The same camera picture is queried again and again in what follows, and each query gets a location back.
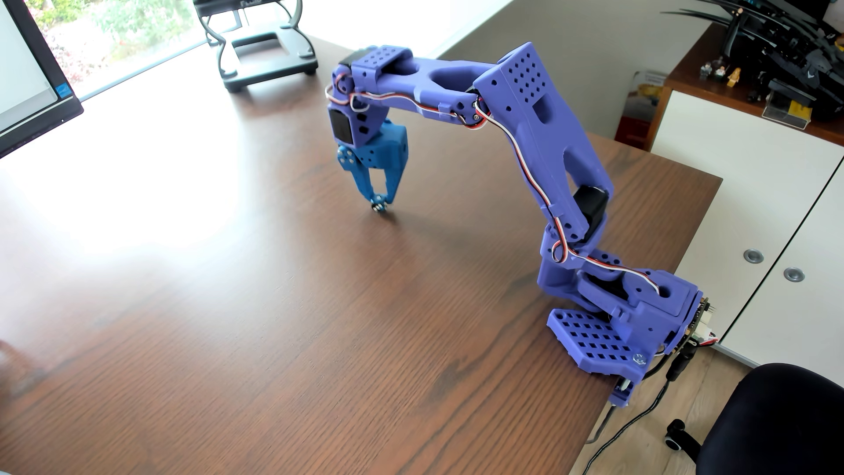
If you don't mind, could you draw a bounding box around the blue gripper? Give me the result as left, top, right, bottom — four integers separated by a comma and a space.
337, 121, 409, 205

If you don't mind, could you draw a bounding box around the purple robot base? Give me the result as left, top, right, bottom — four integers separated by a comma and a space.
536, 247, 704, 407

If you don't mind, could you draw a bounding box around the black laptop stand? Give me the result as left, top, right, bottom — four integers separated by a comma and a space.
193, 0, 320, 94

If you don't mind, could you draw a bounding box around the red white book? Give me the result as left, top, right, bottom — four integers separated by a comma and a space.
614, 70, 668, 150

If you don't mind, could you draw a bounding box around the black computer monitor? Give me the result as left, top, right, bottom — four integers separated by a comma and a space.
0, 0, 84, 160

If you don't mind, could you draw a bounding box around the robot controller board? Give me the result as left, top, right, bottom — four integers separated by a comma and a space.
686, 298, 721, 348

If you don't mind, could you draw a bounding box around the white cabinet with wooden top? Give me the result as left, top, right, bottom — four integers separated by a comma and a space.
643, 23, 844, 387

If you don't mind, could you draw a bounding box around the clear yellow display box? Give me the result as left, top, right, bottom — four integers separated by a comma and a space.
761, 80, 815, 130

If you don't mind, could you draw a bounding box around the black brick-built model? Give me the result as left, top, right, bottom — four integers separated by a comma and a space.
661, 0, 844, 123

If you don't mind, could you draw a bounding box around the black office chair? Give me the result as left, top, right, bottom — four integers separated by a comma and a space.
664, 363, 844, 475

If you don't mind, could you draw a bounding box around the red white black servo wire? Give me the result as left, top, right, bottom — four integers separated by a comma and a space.
326, 71, 662, 296

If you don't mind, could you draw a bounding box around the black power cable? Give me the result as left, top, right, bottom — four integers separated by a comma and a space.
580, 340, 700, 475

